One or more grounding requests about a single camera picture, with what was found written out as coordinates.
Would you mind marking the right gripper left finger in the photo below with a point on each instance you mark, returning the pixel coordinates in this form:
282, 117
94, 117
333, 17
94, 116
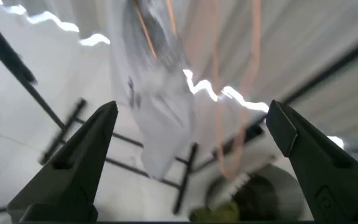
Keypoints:
73, 180

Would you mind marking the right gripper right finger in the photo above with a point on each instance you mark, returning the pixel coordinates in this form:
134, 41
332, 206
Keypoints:
337, 180

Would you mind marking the pale grey shorts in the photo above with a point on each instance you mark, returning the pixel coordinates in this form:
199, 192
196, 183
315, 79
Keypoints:
163, 124

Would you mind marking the green garment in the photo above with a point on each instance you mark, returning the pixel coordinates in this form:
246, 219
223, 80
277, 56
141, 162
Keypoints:
216, 214

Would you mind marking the pink clothes hanger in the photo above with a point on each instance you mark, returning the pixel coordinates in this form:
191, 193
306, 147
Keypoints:
255, 62
145, 31

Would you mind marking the white laundry basket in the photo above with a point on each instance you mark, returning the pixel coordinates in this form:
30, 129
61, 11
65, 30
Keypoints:
278, 193

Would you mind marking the white curtain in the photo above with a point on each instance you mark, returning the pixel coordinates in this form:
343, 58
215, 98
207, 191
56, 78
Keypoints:
306, 46

